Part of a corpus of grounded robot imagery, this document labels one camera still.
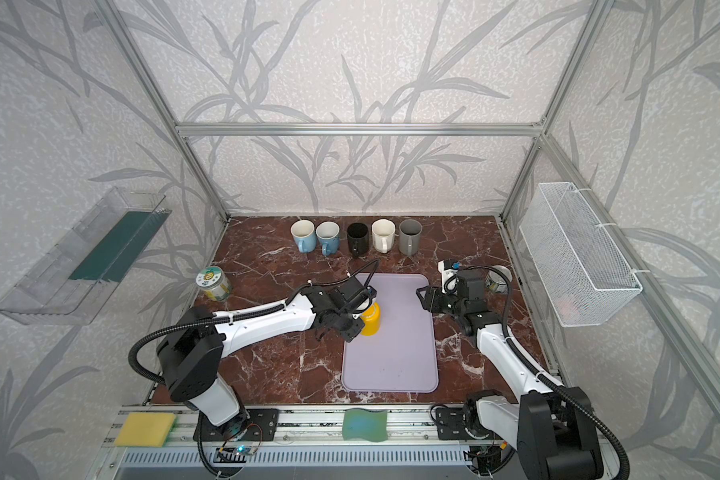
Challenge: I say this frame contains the yellow mug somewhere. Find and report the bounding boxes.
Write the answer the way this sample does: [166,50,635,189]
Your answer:
[360,302,381,336]

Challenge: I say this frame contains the grey mug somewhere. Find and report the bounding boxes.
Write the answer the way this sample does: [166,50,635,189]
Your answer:
[399,219,423,257]

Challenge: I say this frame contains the blue patterned mug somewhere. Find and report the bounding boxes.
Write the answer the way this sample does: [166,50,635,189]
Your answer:
[316,221,340,257]

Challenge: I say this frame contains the white upside-down mug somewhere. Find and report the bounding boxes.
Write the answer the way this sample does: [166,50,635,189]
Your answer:
[371,219,396,254]

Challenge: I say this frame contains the black mug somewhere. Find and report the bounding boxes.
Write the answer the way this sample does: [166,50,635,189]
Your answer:
[347,222,370,258]

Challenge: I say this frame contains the light blue mug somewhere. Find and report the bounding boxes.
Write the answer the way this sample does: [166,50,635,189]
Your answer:
[290,219,318,254]

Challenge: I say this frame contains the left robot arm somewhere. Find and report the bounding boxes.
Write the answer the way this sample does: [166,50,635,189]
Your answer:
[128,260,379,431]

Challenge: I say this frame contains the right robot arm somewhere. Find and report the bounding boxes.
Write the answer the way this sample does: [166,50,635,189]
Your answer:
[416,260,631,479]

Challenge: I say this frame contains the metal tin can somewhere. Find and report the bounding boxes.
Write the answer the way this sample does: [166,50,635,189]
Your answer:
[485,265,513,294]

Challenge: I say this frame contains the lilac tray mat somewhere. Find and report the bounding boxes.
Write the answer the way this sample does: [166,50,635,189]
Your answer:
[342,273,439,393]

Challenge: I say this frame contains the green sponge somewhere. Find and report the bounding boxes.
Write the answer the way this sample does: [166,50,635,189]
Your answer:
[342,408,389,443]

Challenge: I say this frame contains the right circuit board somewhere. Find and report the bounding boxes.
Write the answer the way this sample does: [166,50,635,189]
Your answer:
[464,447,504,477]

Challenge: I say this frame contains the circuit board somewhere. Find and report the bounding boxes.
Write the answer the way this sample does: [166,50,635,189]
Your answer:
[464,447,504,477]
[213,445,259,465]

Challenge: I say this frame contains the left circuit board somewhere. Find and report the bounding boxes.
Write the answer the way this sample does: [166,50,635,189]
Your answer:
[213,445,259,465]

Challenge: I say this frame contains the yellow sponge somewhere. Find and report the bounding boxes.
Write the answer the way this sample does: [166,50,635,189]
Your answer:
[114,412,176,448]

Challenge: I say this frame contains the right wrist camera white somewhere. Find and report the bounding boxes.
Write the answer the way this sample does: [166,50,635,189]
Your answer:
[438,259,460,295]

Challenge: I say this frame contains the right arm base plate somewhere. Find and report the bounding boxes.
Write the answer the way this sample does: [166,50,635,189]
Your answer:
[429,404,504,442]

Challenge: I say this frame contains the white wire basket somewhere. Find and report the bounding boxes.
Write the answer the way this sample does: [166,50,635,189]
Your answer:
[519,182,643,328]

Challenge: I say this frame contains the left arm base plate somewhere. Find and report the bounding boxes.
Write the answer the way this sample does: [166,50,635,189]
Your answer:
[192,408,280,442]

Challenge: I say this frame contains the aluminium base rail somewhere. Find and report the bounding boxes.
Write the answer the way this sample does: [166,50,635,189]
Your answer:
[88,404,519,479]

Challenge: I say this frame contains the clear plastic wall shelf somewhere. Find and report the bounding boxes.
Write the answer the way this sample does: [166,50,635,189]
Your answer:
[0,187,172,325]

